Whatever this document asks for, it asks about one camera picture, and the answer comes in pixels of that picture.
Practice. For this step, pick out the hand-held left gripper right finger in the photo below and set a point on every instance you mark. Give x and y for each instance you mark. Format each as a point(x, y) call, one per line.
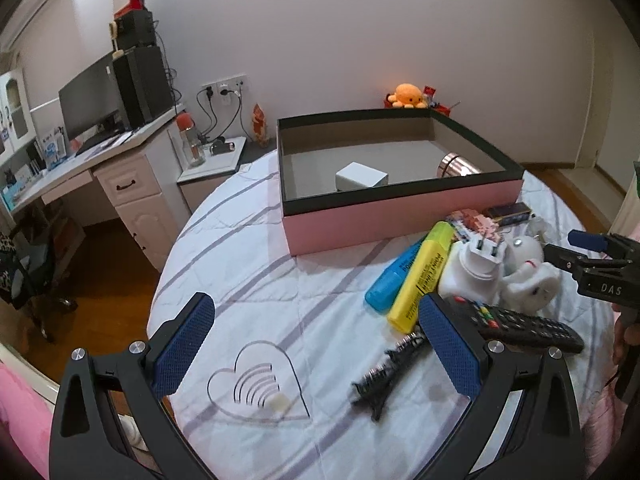
point(447, 350)

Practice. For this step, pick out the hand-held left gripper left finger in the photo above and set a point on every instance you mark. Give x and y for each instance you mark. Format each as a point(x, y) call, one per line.
point(182, 345)

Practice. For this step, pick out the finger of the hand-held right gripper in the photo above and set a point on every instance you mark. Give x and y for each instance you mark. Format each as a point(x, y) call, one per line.
point(570, 259)
point(587, 240)

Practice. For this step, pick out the white animal figurine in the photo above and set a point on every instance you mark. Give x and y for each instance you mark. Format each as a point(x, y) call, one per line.
point(532, 285)

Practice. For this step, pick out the black hair clip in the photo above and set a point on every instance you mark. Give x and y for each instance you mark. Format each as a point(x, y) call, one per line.
point(385, 382)

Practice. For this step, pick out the white plug adapter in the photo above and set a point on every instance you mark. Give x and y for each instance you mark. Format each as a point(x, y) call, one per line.
point(470, 275)

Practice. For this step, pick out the yellow highlighter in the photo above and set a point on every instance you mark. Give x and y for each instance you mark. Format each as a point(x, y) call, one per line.
point(425, 275)

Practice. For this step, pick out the black remote control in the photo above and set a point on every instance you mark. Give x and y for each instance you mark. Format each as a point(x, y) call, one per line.
point(525, 327)

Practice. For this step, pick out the pink brick toy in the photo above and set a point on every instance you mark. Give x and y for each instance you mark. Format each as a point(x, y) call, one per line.
point(475, 225)

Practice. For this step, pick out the pink box with black rim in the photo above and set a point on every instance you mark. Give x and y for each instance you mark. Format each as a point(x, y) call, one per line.
point(400, 217)

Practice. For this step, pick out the person's right hand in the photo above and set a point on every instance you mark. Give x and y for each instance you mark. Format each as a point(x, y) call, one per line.
point(627, 342)

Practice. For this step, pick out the clear acrylic heart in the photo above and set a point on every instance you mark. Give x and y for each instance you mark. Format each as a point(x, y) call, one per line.
point(227, 390)

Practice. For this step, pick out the dark blue gold tin box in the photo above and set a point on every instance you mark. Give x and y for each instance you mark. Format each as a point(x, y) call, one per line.
point(507, 212)

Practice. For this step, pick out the blue highlighter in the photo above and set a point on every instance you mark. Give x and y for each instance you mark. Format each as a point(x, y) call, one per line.
point(392, 280)

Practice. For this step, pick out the rose gold metal tin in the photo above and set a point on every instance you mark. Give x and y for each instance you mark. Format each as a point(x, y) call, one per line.
point(452, 166)

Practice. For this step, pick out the office chair with clothes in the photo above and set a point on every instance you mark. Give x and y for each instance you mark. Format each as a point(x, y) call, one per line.
point(30, 270)

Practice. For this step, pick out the white desk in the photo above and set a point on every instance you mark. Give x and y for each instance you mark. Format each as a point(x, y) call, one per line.
point(125, 180)

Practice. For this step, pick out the pink cloth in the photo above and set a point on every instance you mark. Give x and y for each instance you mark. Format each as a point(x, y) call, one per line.
point(20, 420)

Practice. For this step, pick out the small white box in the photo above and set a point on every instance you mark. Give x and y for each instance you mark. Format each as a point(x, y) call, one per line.
point(361, 176)

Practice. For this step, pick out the water bottle with orange lid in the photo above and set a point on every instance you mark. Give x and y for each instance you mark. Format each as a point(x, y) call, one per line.
point(192, 145)

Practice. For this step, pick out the small black device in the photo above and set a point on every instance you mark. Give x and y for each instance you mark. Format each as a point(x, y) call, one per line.
point(222, 148)

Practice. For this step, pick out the orange octopus plush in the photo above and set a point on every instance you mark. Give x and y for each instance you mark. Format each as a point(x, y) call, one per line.
point(409, 95)

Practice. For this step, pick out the orange figurine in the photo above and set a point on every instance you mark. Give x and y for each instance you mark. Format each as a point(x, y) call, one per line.
point(259, 125)

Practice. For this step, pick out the blue white carton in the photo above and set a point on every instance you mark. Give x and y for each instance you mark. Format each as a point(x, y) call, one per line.
point(54, 150)

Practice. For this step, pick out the black computer monitor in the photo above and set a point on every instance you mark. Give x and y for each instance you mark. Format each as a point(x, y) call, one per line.
point(90, 100)

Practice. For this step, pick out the black computer tower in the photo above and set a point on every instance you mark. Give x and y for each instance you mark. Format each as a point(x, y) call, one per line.
point(142, 85)

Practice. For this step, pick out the white glass-door cabinet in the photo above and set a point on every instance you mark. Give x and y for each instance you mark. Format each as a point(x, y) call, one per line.
point(15, 110)

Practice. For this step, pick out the black box on tower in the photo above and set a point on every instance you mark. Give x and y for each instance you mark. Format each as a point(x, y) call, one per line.
point(135, 30)

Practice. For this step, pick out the white air conditioner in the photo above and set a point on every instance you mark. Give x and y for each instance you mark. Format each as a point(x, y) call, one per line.
point(35, 5)

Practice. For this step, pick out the white wall outlet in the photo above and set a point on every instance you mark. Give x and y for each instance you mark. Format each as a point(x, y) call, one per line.
point(225, 85)

